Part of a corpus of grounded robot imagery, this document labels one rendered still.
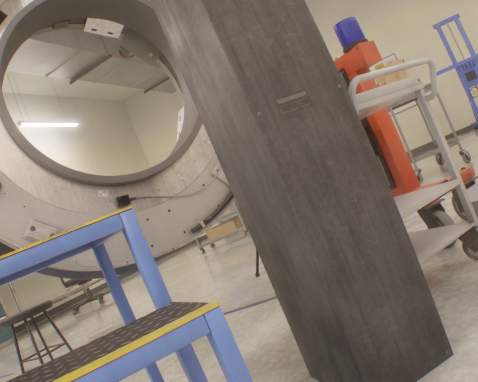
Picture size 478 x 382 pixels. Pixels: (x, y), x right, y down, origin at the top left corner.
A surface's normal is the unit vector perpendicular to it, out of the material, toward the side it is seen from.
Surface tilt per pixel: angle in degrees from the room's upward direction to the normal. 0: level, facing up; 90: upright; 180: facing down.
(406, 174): 90
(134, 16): 138
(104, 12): 157
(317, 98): 90
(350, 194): 90
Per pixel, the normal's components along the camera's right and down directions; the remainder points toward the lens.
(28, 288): 0.85, -0.37
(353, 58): -0.81, 0.33
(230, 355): 0.43, -0.20
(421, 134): -0.36, 0.13
